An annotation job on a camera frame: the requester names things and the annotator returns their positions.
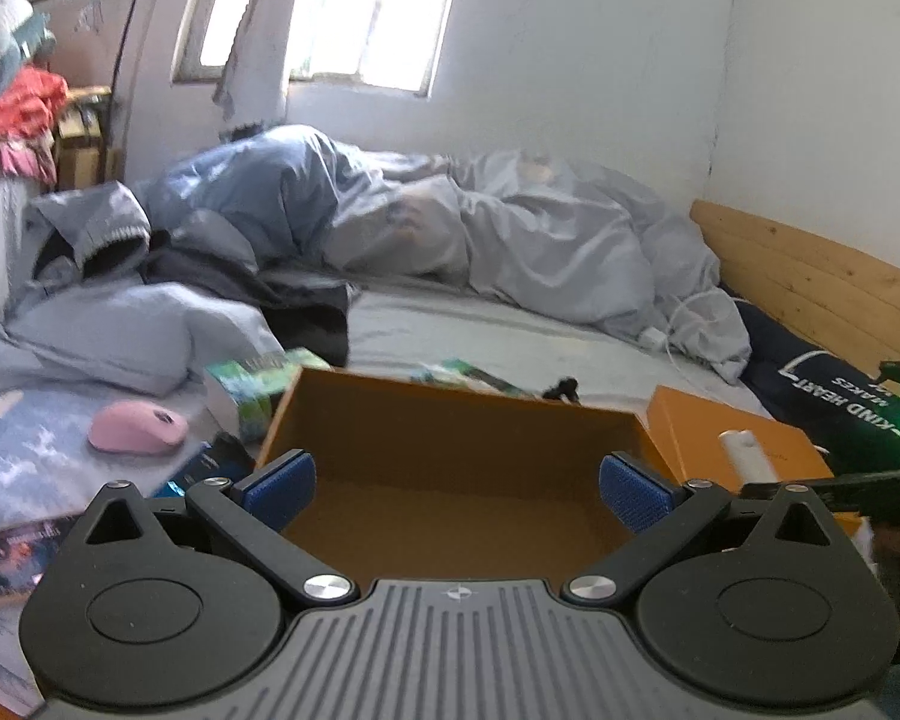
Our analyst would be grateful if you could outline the white remote control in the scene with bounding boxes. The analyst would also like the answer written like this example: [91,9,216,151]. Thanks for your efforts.
[718,431,779,484]

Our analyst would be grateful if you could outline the orange box lid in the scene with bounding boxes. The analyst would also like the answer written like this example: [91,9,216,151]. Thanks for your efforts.
[647,385,832,493]

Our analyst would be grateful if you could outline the green tissue pack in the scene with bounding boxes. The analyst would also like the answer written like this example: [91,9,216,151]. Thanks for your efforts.
[203,348,329,444]

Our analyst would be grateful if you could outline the pink computer mouse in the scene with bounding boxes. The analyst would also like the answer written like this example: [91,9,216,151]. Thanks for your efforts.
[87,400,188,457]

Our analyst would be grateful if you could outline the open orange cardboard box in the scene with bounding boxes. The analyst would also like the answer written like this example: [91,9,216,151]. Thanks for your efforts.
[258,369,667,589]

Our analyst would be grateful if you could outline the navy printed pillow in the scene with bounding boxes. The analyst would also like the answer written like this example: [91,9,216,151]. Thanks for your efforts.
[736,299,900,475]

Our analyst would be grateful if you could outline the black clothing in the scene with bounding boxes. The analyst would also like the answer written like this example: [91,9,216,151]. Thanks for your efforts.
[141,244,351,367]

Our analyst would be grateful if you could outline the green white tissue packet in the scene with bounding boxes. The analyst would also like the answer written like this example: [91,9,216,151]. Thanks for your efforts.
[409,359,535,398]

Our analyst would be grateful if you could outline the wooden headboard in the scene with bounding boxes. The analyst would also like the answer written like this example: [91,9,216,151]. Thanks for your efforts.
[691,200,900,376]

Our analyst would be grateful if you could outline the dark book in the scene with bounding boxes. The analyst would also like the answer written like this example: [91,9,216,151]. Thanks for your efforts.
[0,514,79,606]

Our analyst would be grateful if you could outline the grey hooded jacket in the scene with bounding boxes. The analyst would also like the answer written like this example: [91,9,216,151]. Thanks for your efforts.
[0,182,279,398]

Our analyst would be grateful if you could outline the grey blue duvet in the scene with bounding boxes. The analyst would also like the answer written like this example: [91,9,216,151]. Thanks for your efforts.
[133,125,751,382]

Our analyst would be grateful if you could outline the cardboard boxes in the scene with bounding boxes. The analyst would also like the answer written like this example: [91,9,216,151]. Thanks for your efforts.
[53,86,125,190]

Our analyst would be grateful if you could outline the white hanging curtain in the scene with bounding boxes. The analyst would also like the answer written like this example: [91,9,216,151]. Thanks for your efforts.
[212,0,295,130]

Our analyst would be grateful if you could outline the red clothes pile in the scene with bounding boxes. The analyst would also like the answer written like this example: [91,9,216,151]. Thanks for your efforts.
[0,67,69,187]

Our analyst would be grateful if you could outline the window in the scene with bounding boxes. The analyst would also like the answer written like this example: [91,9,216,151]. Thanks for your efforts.
[173,0,453,98]

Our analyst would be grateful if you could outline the black clothes rack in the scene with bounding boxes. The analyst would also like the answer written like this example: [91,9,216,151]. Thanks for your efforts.
[32,0,139,184]

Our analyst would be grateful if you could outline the white charger with cable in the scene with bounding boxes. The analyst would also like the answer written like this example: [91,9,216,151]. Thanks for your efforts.
[638,291,730,384]

